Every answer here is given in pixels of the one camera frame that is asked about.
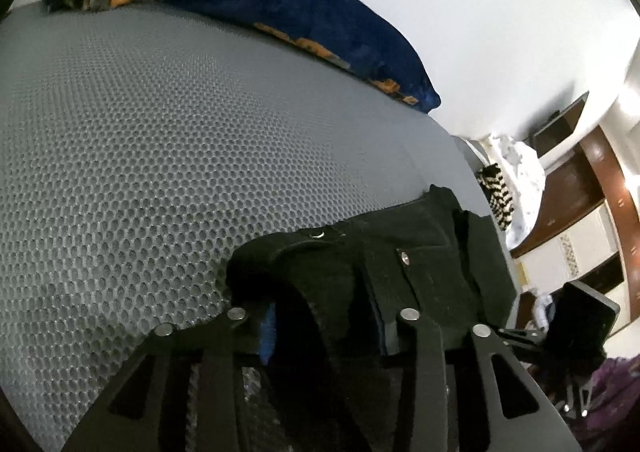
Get white crumpled cloth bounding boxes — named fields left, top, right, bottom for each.
left=486, top=132, right=547, bottom=247

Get grey mesh mattress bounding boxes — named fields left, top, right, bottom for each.
left=0, top=2, right=516, bottom=452

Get black pants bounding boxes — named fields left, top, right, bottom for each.
left=225, top=184, right=519, bottom=452

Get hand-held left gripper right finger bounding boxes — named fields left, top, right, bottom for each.
left=377, top=307, right=584, bottom=452

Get brown and white wooden cabinet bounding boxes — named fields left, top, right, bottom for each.
left=509, top=124, right=640, bottom=335

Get blue printed blanket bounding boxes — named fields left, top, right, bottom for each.
left=41, top=0, right=443, bottom=115

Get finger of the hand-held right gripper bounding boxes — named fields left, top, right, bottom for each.
left=497, top=326, right=551, bottom=350

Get dark box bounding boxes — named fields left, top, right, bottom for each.
left=531, top=92, right=591, bottom=159

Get purple clothing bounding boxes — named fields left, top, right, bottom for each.
left=570, top=357, right=640, bottom=452

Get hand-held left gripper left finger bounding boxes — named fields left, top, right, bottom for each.
left=60, top=304, right=279, bottom=452

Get black white striped cloth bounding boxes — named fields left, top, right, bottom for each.
left=475, top=163, right=516, bottom=233

